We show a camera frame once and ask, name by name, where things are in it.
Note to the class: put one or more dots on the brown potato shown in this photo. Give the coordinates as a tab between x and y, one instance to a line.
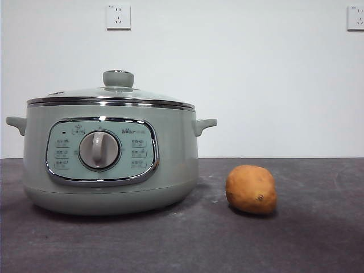
250	189

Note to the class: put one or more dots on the glass lid with green knob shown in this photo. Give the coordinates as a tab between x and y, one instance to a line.
118	78

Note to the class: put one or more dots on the pale green electric cooking pot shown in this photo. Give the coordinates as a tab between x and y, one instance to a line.
170	159

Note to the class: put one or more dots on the white wall socket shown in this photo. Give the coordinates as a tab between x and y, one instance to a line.
118	17
356	18

